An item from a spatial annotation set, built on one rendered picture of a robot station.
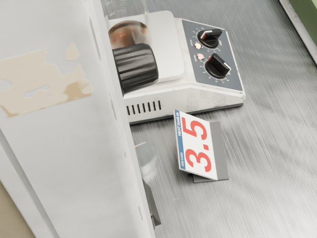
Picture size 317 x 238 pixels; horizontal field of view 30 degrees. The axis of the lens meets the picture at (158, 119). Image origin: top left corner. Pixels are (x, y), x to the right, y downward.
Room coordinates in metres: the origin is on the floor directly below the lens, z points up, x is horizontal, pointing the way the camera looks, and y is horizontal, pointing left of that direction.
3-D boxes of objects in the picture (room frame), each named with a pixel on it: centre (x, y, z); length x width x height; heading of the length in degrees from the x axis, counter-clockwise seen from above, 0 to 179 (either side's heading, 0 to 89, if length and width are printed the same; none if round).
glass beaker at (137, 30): (0.54, 0.02, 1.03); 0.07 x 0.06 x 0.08; 105
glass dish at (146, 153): (0.42, 0.04, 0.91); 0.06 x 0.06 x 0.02
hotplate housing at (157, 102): (0.54, -0.01, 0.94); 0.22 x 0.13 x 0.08; 91
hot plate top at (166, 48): (0.54, 0.02, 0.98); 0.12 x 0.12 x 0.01; 1
